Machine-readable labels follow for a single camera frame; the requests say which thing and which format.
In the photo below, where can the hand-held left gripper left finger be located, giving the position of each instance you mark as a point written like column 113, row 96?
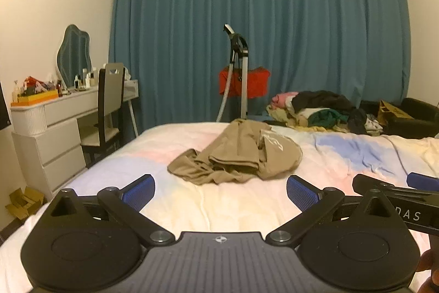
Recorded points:
column 139, row 191

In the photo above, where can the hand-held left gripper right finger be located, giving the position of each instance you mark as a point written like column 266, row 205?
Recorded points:
column 302, row 191

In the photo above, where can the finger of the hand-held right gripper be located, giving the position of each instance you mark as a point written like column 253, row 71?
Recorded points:
column 377, row 184
column 422, row 180

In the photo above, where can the beige t-shirt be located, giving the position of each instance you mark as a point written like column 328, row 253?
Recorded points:
column 240, row 148

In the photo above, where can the person's right hand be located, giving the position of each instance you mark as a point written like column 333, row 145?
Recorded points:
column 431, row 260

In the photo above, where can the black sofa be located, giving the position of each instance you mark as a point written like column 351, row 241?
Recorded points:
column 418, row 118

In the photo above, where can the brown paper bag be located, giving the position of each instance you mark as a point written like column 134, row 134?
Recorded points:
column 391, row 111

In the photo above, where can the pastel tie-dye bed blanket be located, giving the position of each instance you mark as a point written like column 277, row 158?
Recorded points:
column 212, row 207

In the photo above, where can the green garment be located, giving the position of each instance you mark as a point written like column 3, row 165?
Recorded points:
column 325, row 118

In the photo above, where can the pale yellow garment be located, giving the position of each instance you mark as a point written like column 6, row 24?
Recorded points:
column 284, row 114

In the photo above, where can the white drawer chest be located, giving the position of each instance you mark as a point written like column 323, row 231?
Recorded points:
column 51, row 155

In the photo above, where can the pink garment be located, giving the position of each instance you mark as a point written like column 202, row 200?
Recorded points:
column 283, row 99

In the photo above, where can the dark wooden chair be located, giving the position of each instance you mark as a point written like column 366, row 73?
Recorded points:
column 111, row 90

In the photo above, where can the white vanity desk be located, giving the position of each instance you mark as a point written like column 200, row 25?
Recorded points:
column 68, row 107

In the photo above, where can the cardboard box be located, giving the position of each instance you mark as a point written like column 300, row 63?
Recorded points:
column 24, row 202

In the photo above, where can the red cloth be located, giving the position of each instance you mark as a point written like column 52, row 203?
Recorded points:
column 255, row 83

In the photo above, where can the row of cosmetic bottles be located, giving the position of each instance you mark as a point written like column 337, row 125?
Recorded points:
column 85, row 78

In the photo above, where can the orange box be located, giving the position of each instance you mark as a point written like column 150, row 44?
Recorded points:
column 34, row 98

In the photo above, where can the garment steamer stand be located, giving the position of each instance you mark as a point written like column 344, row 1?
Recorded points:
column 239, row 52

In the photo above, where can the wavy vanity mirror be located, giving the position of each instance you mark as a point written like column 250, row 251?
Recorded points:
column 73, row 52

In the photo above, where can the black screen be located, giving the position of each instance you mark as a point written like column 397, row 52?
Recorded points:
column 3, row 107

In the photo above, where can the blue curtain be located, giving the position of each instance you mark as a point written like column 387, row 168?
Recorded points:
column 185, row 32
column 325, row 21

